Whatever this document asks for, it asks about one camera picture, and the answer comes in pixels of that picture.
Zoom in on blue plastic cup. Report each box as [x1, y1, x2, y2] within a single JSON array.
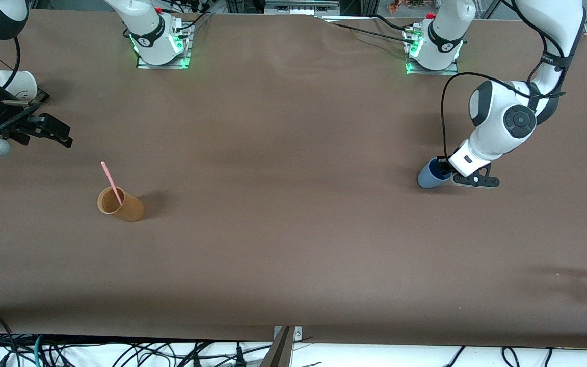
[[417, 157, 453, 190]]

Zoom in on white paper cup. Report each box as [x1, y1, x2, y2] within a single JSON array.
[[0, 70, 38, 101]]

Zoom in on brown paper cup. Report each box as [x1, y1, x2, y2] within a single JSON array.
[[97, 186, 146, 223]]

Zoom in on clear case with red parts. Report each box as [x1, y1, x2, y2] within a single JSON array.
[[386, 0, 429, 13]]

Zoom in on grey equipment box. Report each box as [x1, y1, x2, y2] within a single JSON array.
[[264, 0, 342, 16]]

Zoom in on brown support beam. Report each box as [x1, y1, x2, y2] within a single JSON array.
[[259, 326, 294, 367]]

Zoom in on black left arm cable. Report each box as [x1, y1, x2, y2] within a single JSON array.
[[440, 0, 567, 163]]

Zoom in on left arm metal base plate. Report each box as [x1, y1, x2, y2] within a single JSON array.
[[405, 25, 460, 76]]

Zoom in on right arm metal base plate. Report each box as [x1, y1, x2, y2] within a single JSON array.
[[136, 23, 193, 69]]

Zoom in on black cable on table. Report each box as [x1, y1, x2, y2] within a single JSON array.
[[319, 14, 416, 44]]

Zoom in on small metal bracket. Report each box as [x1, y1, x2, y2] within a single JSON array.
[[273, 325, 304, 341]]

